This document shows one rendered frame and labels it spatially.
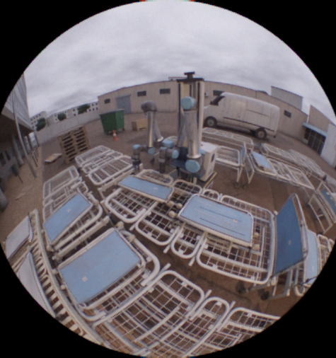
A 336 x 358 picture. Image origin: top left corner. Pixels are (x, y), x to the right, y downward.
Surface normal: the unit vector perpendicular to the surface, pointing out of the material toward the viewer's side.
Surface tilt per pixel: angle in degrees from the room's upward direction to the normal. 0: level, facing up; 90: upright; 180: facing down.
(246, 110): 88
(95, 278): 8
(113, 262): 8
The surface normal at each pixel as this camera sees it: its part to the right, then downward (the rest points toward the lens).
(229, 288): -0.03, -0.80
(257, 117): -0.42, 0.53
